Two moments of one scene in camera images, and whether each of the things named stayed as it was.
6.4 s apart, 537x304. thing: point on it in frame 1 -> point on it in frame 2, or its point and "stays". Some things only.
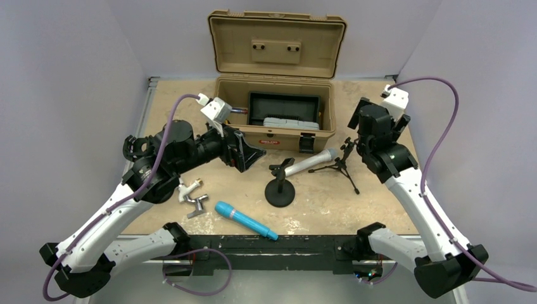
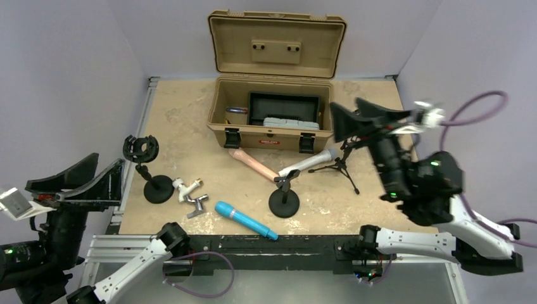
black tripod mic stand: x=339 y=163 stays
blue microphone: x=226 y=211 stays
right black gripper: x=396 y=130 stays
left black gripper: x=244 y=154 -> x=97 y=195
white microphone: x=328 y=155 stays
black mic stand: x=280 y=192 -> x=283 y=202
